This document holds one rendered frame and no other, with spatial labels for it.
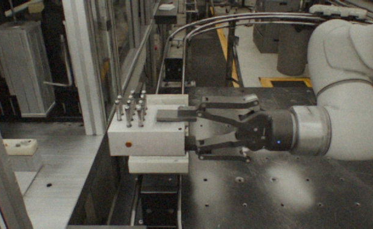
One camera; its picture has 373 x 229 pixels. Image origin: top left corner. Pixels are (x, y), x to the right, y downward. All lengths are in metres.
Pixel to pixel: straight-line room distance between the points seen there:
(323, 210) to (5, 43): 0.92
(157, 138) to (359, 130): 0.33
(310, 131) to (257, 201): 0.44
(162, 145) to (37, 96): 0.45
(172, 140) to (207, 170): 0.53
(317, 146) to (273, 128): 0.08
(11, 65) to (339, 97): 0.73
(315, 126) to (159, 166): 0.37
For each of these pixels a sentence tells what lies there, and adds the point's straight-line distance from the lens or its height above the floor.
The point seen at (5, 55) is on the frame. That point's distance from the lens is 0.89.
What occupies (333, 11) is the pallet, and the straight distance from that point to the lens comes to 2.66.
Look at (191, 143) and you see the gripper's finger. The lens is 0.58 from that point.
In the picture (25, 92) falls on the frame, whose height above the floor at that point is 1.00.
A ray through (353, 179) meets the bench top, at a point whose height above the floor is 0.68.
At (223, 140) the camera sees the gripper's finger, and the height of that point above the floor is 1.02.
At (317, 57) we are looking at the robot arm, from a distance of 0.68.
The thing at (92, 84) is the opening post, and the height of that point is 1.05.
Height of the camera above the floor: 1.35
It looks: 29 degrees down
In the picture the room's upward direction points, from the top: straight up
